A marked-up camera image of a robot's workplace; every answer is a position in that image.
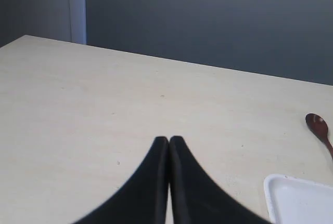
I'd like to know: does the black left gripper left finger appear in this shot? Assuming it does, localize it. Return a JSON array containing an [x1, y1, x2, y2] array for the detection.
[[76, 137, 169, 223]]

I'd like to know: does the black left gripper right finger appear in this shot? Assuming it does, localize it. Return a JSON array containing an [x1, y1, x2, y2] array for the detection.
[[169, 136, 268, 223]]

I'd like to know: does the brown wooden spoon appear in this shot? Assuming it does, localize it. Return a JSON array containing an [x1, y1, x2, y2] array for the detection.
[[305, 113, 333, 157]]

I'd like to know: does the white plastic tray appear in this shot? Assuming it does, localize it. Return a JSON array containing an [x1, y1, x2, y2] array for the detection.
[[263, 174, 332, 223]]

